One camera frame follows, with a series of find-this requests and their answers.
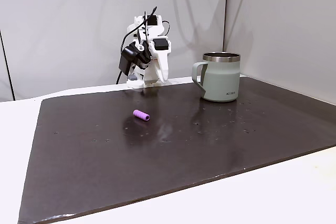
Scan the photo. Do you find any dark glossy table mat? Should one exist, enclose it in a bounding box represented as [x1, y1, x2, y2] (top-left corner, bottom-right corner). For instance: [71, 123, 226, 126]
[17, 76, 336, 224]

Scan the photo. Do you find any thin black servo cable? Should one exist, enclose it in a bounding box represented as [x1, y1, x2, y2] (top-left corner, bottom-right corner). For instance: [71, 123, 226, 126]
[161, 20, 172, 36]

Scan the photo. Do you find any purple ribbed pen grip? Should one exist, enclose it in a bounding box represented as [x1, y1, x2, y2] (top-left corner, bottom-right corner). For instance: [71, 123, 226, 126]
[133, 109, 150, 122]

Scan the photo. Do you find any black camera cable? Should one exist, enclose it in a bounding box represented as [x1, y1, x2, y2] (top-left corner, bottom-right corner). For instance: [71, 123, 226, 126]
[115, 6, 159, 85]

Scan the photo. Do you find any black camera box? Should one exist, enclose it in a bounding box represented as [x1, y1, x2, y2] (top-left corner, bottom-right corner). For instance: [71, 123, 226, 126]
[119, 46, 141, 76]

